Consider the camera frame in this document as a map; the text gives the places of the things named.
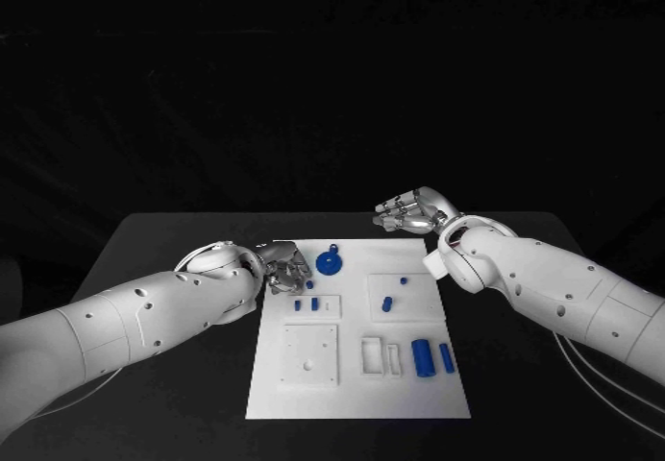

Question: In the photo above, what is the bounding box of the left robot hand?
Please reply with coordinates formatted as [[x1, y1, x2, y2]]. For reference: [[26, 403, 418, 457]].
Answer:
[[255, 240, 314, 296]]

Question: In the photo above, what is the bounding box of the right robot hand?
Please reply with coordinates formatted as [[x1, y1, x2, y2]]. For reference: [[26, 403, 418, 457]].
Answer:
[[370, 185, 463, 235]]

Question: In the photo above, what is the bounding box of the white task board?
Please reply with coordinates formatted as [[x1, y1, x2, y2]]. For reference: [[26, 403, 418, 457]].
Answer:
[[244, 237, 473, 421]]

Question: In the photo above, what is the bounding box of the blue gear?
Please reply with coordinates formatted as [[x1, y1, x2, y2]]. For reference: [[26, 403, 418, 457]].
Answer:
[[314, 243, 345, 278]]

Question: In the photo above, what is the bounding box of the thick blue long cylinder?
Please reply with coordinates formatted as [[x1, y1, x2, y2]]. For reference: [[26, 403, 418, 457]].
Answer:
[[409, 338, 437, 378]]

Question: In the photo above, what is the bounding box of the thin blue long cylinder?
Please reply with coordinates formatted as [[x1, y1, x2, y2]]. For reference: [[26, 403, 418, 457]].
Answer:
[[437, 343, 457, 375]]

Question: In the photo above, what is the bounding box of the white cable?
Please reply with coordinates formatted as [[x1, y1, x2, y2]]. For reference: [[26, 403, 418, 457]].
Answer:
[[551, 330, 665, 435], [171, 241, 235, 274], [561, 335, 665, 407], [30, 366, 124, 421]]

